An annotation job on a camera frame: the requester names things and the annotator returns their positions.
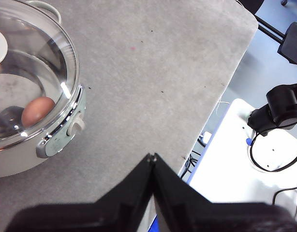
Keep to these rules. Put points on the pale green electric pot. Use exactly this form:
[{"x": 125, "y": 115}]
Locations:
[{"x": 18, "y": 160}]

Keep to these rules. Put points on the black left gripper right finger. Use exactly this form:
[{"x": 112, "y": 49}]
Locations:
[{"x": 211, "y": 217}]

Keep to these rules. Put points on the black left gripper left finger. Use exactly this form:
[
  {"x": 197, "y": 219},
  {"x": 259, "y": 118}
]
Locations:
[{"x": 90, "y": 217}]

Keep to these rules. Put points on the black block on rods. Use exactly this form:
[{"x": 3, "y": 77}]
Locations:
[{"x": 292, "y": 43}]

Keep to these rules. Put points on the glass lid with green knob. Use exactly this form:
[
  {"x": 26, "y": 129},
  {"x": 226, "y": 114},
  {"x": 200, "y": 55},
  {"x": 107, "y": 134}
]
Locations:
[{"x": 47, "y": 43}]

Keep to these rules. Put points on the white plug adapter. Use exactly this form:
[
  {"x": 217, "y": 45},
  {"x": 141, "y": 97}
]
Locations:
[{"x": 207, "y": 137}]

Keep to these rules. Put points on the brown egg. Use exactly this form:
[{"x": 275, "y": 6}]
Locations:
[{"x": 37, "y": 111}]

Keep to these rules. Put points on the black chair base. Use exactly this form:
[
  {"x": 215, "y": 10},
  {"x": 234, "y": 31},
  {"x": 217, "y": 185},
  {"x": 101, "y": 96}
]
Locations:
[{"x": 252, "y": 5}]

